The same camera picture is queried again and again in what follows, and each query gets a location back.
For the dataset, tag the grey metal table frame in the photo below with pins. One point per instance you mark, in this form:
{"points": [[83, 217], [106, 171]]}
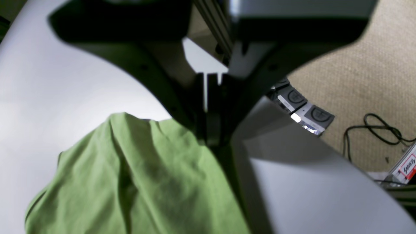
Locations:
{"points": [[213, 13]]}

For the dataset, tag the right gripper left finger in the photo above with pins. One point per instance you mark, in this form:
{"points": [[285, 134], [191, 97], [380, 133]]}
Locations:
{"points": [[144, 38]]}

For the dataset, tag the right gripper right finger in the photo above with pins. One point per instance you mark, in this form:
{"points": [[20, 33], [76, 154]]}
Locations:
{"points": [[272, 38]]}

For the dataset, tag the green T-shirt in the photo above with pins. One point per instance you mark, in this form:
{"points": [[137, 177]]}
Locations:
{"points": [[136, 176]]}

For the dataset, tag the white labelled box red text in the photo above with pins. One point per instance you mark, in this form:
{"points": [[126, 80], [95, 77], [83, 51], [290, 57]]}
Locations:
{"points": [[405, 169]]}

